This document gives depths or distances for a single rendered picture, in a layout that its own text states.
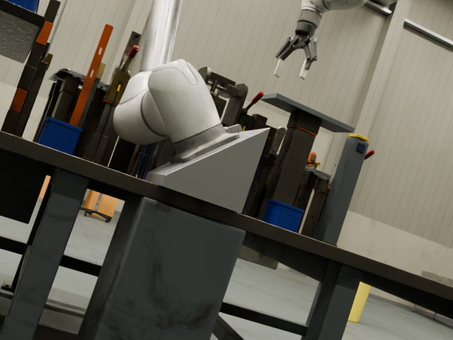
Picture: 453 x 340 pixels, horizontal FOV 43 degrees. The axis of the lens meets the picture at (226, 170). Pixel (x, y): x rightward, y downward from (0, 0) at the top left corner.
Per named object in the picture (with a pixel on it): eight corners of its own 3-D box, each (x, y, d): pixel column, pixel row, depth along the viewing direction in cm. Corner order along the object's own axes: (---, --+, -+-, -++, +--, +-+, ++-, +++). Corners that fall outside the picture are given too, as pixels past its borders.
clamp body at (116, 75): (96, 166, 215) (128, 77, 218) (101, 168, 206) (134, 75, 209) (79, 160, 213) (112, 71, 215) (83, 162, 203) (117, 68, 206)
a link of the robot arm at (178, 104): (195, 135, 156) (162, 60, 154) (156, 149, 170) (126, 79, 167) (232, 117, 167) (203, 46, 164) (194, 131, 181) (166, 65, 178)
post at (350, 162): (326, 245, 236) (359, 144, 240) (337, 248, 229) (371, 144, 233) (311, 239, 234) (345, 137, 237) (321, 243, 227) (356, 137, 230)
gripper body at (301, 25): (320, 30, 223) (313, 52, 222) (304, 30, 229) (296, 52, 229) (309, 21, 218) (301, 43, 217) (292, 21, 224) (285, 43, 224)
